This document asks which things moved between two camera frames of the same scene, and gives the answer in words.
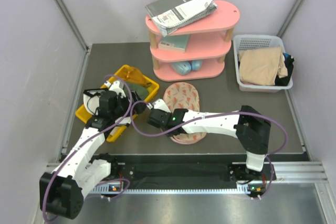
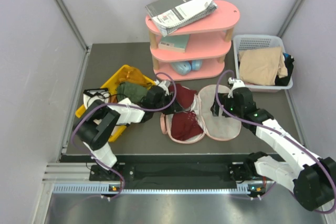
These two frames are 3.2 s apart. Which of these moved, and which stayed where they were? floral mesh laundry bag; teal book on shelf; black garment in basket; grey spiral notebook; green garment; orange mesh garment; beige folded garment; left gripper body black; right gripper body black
Moved: left gripper body black; floral mesh laundry bag; right gripper body black
Stayed: black garment in basket; grey spiral notebook; teal book on shelf; green garment; orange mesh garment; beige folded garment
